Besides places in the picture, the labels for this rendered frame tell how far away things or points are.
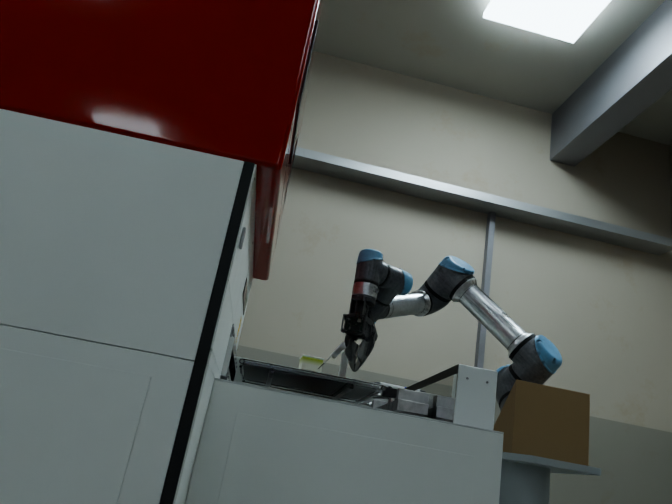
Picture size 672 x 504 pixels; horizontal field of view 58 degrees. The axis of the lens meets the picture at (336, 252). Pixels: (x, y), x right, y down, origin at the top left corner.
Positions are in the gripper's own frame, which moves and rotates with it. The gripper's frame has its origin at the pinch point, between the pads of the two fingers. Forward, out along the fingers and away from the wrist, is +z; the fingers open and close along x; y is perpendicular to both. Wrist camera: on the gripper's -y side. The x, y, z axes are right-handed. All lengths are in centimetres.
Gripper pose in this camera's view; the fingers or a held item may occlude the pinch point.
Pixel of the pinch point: (355, 367)
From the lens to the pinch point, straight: 178.2
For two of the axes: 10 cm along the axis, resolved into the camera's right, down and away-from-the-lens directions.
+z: -1.7, 9.2, -3.4
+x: 9.1, 0.1, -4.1
